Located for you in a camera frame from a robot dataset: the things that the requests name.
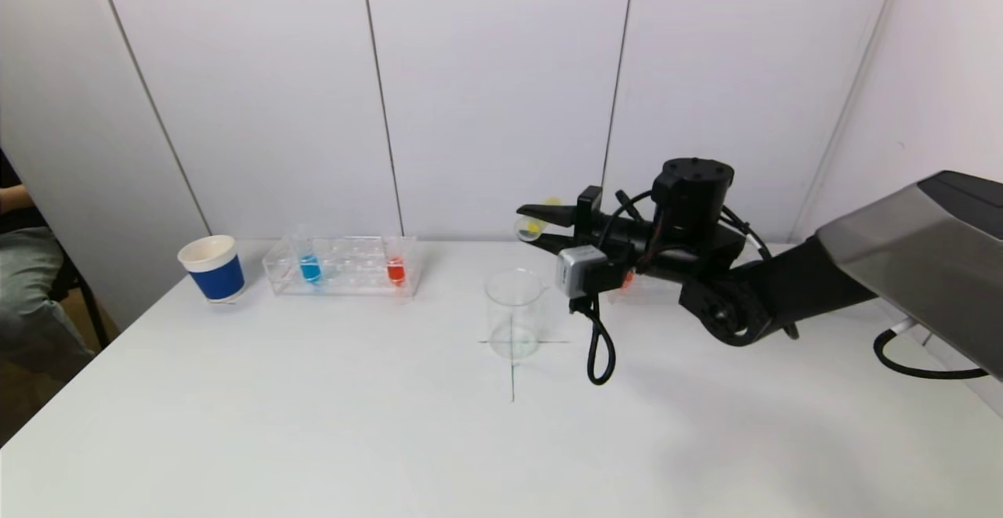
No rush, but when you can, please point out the bystander grey trousers leg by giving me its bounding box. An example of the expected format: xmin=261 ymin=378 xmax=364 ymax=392
xmin=0 ymin=224 xmax=96 ymax=382

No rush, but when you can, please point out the test tube with yellow pigment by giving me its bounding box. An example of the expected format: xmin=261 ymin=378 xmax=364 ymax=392
xmin=513 ymin=196 xmax=567 ymax=245

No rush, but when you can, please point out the black looped camera cable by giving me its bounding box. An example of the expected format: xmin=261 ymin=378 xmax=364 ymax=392
xmin=570 ymin=295 xmax=618 ymax=386

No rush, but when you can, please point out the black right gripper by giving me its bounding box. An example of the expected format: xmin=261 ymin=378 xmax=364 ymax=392
xmin=516 ymin=185 xmax=653 ymax=257

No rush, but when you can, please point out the black arm base cable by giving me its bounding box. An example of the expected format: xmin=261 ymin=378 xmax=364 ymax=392
xmin=873 ymin=321 xmax=991 ymax=381

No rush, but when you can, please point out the clear glass beaker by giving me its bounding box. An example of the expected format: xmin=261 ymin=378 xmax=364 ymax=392
xmin=483 ymin=268 xmax=548 ymax=362

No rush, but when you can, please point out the test tube with blue liquid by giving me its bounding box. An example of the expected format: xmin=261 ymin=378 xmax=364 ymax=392
xmin=291 ymin=225 xmax=324 ymax=287

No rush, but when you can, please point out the blue white paper cup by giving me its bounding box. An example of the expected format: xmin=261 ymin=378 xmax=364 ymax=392
xmin=178 ymin=235 xmax=247 ymax=304

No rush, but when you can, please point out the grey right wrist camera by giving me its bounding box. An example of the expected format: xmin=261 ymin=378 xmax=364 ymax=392
xmin=556 ymin=245 xmax=611 ymax=299

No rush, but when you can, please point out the black chair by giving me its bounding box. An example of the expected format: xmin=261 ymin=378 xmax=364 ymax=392
xmin=47 ymin=255 xmax=110 ymax=350

